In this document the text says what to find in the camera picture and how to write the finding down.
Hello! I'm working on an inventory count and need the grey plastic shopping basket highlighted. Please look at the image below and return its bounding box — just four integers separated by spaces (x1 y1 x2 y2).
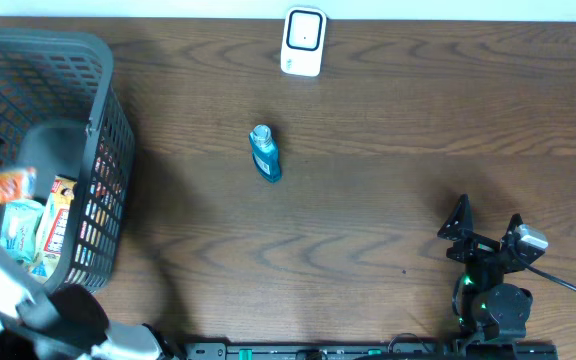
0 29 135 292

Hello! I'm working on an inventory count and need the white barcode scanner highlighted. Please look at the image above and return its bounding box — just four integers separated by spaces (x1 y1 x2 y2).
280 6 327 77

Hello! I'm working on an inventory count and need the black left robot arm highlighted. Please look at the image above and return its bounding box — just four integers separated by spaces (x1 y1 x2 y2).
0 180 185 359

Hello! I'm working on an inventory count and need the light blue tissue pack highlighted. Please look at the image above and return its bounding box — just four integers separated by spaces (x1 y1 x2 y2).
0 199 44 264

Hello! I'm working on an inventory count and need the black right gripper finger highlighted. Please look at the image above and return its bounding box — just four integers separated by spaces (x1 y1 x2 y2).
501 213 524 245
437 194 473 241

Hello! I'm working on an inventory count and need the black mounting rail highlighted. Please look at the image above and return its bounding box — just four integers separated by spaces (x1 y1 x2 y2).
182 337 559 360

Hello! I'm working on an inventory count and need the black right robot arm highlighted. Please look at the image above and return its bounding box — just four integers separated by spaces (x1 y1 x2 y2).
437 194 549 343

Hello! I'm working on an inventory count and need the small orange snack pack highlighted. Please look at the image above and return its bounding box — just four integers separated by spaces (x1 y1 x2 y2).
0 167 37 204

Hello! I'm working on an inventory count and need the blue mouthwash bottle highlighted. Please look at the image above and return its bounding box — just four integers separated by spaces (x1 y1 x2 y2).
249 124 282 183

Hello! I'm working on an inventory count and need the black right camera cable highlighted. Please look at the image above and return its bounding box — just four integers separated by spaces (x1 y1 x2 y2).
510 239 576 314

